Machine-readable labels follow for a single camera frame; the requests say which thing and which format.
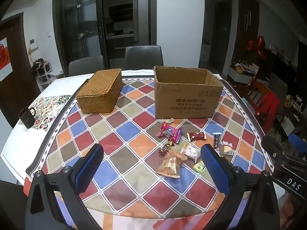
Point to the red white door poster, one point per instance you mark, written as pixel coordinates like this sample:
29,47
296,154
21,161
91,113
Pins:
5,60

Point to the black sideboard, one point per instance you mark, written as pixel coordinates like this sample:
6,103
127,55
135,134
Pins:
285,71

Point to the sliding glass door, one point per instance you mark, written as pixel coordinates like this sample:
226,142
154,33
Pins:
79,28

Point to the white shoe rack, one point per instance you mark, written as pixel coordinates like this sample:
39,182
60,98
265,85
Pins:
44,76

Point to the white intercom panel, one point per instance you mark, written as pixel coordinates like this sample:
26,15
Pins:
33,44

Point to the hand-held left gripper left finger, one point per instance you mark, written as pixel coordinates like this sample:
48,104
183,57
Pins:
90,165

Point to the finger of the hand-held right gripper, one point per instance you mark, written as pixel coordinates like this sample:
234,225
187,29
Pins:
272,145
298,141

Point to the red garment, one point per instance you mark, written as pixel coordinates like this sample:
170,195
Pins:
269,110

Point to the brown wooden door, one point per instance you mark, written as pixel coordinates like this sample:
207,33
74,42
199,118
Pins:
20,76

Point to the white cake packet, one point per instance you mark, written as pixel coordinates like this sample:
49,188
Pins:
227,149

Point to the gold red candy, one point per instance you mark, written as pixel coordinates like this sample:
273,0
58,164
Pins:
168,145

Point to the floral patterned placemat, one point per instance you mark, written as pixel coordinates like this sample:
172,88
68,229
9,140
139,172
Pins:
51,107

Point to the woven lidded basket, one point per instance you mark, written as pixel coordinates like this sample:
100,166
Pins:
98,95

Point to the black stick packet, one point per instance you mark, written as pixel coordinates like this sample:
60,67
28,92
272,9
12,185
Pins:
217,142

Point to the black mug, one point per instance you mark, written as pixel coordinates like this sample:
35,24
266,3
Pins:
26,118

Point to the dark hallway door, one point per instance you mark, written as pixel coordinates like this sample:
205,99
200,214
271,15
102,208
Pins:
221,38

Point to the pink red snack packet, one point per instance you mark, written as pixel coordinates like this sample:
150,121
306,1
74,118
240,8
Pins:
171,131

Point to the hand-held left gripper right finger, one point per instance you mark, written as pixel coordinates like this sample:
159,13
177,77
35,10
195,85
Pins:
215,170

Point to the clear yellow snack packet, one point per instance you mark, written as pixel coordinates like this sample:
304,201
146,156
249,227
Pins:
183,147

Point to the white side table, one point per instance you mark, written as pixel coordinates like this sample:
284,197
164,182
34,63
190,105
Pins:
239,76

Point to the grey dining chair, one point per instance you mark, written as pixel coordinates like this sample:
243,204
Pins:
144,56
86,64

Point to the tan snack packet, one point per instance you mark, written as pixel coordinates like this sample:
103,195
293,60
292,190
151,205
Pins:
170,166

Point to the black range hood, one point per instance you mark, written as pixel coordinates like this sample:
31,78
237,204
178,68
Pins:
121,14

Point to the red foil balloons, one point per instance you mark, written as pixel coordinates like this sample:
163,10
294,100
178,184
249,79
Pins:
257,46

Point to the wooden chair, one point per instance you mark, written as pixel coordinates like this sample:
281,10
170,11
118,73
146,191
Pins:
251,91

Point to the colourful checkered table mat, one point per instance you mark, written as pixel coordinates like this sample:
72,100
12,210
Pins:
134,134

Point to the white snack packet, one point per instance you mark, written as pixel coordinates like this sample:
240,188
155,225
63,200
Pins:
193,153

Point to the pale green wrapped candy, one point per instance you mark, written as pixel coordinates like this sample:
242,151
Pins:
168,120

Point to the cardboard box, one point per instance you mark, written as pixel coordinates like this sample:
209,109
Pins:
187,100

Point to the grey armless chair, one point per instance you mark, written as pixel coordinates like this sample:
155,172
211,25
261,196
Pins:
278,86

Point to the dark red snack packet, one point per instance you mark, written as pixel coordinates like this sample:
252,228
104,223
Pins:
196,136

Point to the green candy packet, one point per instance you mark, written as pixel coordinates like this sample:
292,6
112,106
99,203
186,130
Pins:
199,167

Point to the dark coffee table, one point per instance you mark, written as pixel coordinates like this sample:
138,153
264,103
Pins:
291,122

